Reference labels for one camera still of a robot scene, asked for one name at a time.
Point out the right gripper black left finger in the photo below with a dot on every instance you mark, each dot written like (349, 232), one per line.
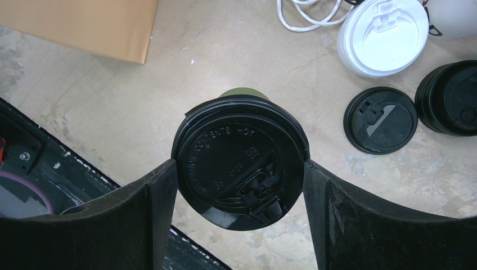
(127, 228)

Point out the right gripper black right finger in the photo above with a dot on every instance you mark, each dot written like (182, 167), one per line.
(352, 228)

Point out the single black cup lid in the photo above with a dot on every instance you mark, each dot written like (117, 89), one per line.
(240, 161)

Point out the green paper coffee cup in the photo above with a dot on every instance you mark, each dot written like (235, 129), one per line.
(244, 91)

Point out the brown kraft paper bag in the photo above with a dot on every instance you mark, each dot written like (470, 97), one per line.
(115, 29)

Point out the white cup lid stack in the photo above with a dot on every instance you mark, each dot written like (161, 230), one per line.
(382, 38)

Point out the blue checkered paper bag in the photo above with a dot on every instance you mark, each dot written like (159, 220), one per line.
(316, 14)

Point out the white paper cup stack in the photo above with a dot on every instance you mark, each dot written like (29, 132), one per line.
(451, 19)

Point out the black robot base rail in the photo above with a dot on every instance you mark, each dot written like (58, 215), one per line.
(41, 176)

